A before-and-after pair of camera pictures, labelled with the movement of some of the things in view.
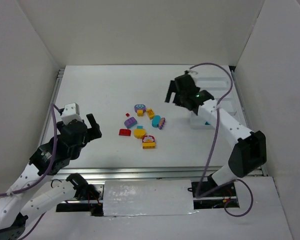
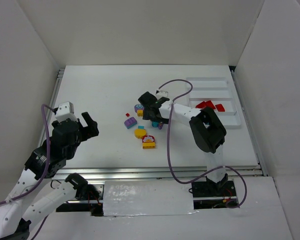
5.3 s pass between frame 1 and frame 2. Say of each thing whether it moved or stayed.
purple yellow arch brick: stayed
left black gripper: stayed
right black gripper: moved
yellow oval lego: stayed
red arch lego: moved
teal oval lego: stayed
